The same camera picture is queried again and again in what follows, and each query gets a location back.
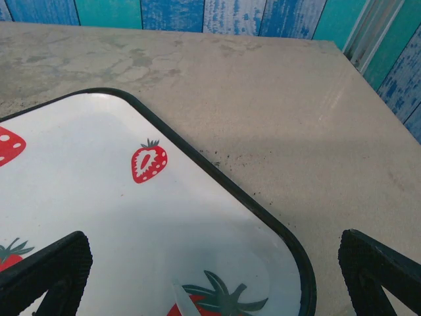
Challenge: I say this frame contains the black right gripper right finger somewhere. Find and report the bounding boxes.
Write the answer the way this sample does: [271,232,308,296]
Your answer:
[337,228,421,316]

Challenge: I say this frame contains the aluminium frame post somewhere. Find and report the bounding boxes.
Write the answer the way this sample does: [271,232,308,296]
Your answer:
[341,0,406,73]

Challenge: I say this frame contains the white strawberry print tray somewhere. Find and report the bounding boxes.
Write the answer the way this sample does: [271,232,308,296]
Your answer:
[0,87,317,316]

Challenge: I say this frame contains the grey handled metal tongs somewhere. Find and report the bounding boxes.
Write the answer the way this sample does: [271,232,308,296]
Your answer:
[171,278,202,316]

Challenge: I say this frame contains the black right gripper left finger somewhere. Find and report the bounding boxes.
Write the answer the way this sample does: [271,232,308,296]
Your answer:
[0,230,94,316]

